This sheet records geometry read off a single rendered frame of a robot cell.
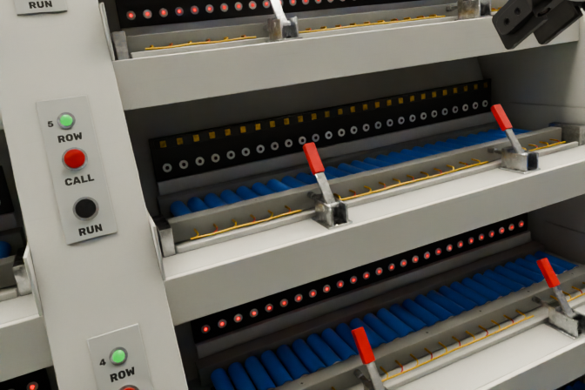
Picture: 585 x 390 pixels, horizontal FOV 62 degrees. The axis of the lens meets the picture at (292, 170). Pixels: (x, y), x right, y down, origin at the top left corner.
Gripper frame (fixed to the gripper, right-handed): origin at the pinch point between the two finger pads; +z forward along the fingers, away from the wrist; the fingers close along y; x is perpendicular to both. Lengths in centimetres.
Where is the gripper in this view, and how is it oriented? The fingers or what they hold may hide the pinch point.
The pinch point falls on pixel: (535, 16)
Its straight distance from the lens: 44.3
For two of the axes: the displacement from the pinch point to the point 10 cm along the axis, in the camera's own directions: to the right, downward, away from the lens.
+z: -2.7, 3.6, 8.9
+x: -3.1, -9.1, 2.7
